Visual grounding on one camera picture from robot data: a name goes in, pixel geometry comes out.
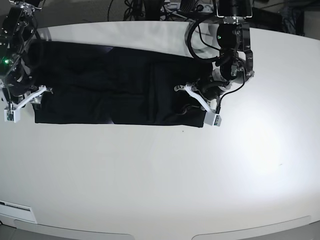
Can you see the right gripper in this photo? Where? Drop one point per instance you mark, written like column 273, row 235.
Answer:
column 13, row 91

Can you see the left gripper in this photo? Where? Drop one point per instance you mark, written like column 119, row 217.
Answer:
column 209, row 88

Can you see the black T-shirt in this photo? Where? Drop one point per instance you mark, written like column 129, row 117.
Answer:
column 96, row 84

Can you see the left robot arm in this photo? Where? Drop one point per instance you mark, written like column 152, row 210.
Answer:
column 235, row 59

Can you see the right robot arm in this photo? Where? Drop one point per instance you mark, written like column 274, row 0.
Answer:
column 18, row 30

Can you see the white power strip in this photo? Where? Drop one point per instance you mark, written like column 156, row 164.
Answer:
column 204, row 8

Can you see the black box on floor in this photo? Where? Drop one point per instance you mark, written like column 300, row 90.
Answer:
column 266, row 18

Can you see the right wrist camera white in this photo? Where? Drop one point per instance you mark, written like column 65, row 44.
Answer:
column 12, row 115

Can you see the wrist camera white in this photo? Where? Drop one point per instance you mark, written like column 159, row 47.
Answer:
column 12, row 115
column 212, row 119

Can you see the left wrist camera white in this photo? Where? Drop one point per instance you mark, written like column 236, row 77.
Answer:
column 212, row 119

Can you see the black center stand post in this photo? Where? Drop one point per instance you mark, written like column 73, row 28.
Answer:
column 152, row 9

